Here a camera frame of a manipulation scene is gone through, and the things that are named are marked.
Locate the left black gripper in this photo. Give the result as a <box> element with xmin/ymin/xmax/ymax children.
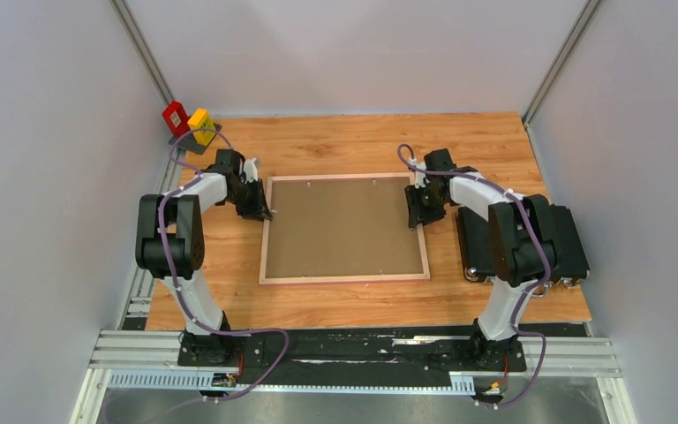
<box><xmin>227</xmin><ymin>178</ymin><xmax>274</xmax><ymax>223</ymax></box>

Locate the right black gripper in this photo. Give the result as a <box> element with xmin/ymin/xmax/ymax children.
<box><xmin>405</xmin><ymin>182</ymin><xmax>447</xmax><ymax>229</ymax></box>

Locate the wooden picture frame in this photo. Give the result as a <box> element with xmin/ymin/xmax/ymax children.
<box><xmin>258</xmin><ymin>171</ymin><xmax>433</xmax><ymax>286</ymax></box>

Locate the grey backing board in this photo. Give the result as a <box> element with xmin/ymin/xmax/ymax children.
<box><xmin>265</xmin><ymin>177</ymin><xmax>426</xmax><ymax>280</ymax></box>

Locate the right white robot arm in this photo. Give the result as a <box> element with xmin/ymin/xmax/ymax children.
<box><xmin>397</xmin><ymin>143</ymin><xmax>554</xmax><ymax>369</ymax></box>

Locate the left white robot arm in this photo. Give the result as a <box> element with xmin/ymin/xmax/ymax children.
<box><xmin>135</xmin><ymin>149</ymin><xmax>273</xmax><ymax>365</ymax></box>

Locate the black poker chip case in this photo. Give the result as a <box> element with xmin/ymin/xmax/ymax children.
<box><xmin>456</xmin><ymin>205</ymin><xmax>590</xmax><ymax>285</ymax></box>

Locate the yellow small box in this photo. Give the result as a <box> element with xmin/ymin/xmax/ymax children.
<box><xmin>187</xmin><ymin>108</ymin><xmax>216</xmax><ymax>147</ymax></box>

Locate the red small box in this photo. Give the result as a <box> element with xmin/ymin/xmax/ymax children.
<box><xmin>162</xmin><ymin>101</ymin><xmax>190</xmax><ymax>137</ymax></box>

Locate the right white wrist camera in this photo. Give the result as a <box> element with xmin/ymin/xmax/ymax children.
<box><xmin>409</xmin><ymin>158</ymin><xmax>427</xmax><ymax>188</ymax></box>

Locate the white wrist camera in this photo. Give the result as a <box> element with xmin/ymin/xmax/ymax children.
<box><xmin>243</xmin><ymin>157</ymin><xmax>260</xmax><ymax>184</ymax></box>
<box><xmin>409</xmin><ymin>158</ymin><xmax>427</xmax><ymax>188</ymax></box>

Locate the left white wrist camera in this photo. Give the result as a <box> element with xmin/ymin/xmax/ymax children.
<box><xmin>243</xmin><ymin>157</ymin><xmax>260</xmax><ymax>184</ymax></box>

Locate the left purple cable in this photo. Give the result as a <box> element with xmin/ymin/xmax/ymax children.
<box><xmin>157</xmin><ymin>128</ymin><xmax>291</xmax><ymax>405</ymax></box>

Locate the purple cable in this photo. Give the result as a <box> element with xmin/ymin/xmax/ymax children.
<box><xmin>396</xmin><ymin>143</ymin><xmax>554</xmax><ymax>409</ymax></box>
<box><xmin>157</xmin><ymin>128</ymin><xmax>291</xmax><ymax>405</ymax></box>

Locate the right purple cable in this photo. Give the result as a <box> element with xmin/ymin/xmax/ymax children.
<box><xmin>396</xmin><ymin>143</ymin><xmax>554</xmax><ymax>409</ymax></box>

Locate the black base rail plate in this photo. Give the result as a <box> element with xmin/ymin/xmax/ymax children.
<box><xmin>177</xmin><ymin>324</ymin><xmax>527</xmax><ymax>390</ymax></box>

